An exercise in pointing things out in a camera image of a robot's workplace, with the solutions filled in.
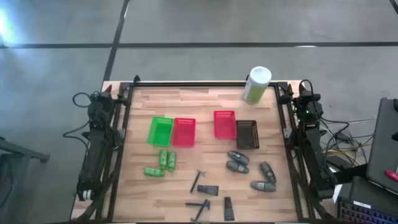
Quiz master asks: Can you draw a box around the black plastic basket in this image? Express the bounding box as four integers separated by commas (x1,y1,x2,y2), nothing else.
235,119,261,151

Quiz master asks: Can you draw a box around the red tool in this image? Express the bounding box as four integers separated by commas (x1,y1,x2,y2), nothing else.
384,169,398,183

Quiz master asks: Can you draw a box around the white canister with green label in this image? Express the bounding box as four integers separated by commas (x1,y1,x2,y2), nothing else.
242,65,272,105

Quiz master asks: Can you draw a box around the grey desk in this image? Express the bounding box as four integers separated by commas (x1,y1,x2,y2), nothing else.
0,136,51,224

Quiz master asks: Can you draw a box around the white paper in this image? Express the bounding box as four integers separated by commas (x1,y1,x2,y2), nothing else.
331,185,343,203

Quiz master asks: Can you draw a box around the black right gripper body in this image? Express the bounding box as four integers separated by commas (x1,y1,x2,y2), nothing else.
294,93,324,124

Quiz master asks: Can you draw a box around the grey laptop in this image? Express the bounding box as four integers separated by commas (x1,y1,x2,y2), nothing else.
366,97,398,195

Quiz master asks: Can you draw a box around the black beam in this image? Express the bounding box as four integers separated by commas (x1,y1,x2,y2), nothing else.
334,163,368,185

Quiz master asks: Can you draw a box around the small black tube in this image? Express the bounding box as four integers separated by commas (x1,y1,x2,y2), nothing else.
197,184,220,197
223,196,236,222

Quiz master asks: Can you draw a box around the black metal table frame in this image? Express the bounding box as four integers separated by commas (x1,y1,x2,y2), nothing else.
70,74,338,223

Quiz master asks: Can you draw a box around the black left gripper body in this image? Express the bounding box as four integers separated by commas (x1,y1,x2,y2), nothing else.
88,92,114,124

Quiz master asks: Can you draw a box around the black cable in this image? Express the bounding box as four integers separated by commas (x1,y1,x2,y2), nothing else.
62,120,91,149
298,79,315,94
72,91,100,109

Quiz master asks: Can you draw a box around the black box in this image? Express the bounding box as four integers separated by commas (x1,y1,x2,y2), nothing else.
348,175,398,208

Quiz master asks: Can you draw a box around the red plastic basket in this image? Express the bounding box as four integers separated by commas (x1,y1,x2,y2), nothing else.
213,110,238,140
171,117,197,147

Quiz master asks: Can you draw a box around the black backlit keyboard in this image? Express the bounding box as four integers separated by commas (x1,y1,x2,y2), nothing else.
337,197,398,224

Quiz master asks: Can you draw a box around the yellow cable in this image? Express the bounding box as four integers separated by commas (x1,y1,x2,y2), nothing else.
323,149,368,166

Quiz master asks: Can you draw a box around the green plastic basket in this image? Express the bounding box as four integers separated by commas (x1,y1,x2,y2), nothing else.
146,116,175,147

